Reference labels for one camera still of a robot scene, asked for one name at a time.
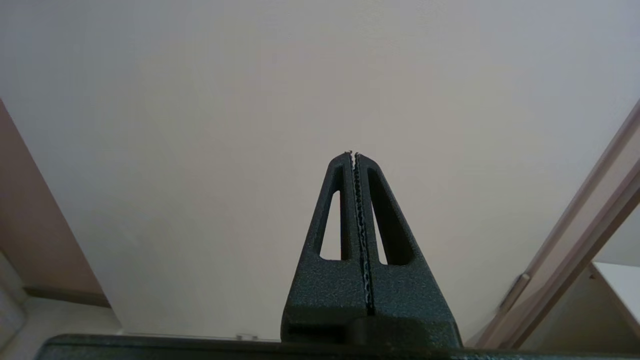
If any dark grey baseboard strip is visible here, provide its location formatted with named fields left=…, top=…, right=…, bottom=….
left=22, top=284, right=112, bottom=309

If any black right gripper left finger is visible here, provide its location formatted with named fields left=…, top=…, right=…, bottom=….
left=281, top=151, right=373, bottom=346

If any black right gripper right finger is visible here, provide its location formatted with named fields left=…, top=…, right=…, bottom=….
left=356, top=153, right=462, bottom=346

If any small metal trim hinge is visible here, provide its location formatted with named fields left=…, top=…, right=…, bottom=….
left=499, top=272, right=532, bottom=312

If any white shelf board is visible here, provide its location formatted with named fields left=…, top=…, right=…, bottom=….
left=520, top=262, right=640, bottom=351

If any white door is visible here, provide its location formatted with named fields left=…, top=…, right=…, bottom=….
left=0, top=0, right=640, bottom=342

